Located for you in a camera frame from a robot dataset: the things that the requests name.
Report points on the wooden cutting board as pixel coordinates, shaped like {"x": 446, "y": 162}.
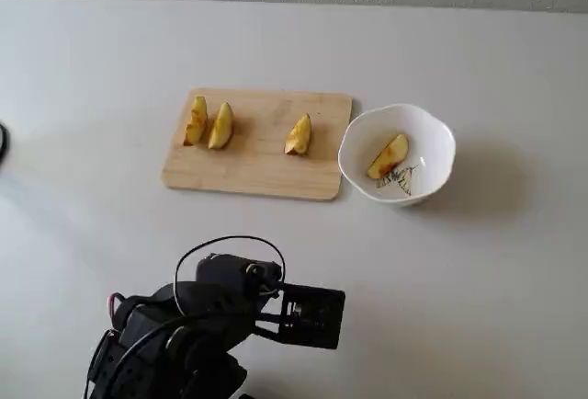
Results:
{"x": 257, "y": 164}

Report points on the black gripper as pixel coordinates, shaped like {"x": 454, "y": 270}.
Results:
{"x": 220, "y": 269}

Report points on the yellow apple slice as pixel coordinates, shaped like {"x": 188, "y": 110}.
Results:
{"x": 196, "y": 118}
{"x": 222, "y": 125}
{"x": 390, "y": 155}
{"x": 299, "y": 137}

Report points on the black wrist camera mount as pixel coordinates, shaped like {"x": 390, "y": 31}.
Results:
{"x": 321, "y": 325}

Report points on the white butterfly print bowl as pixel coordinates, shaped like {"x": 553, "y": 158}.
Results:
{"x": 427, "y": 141}

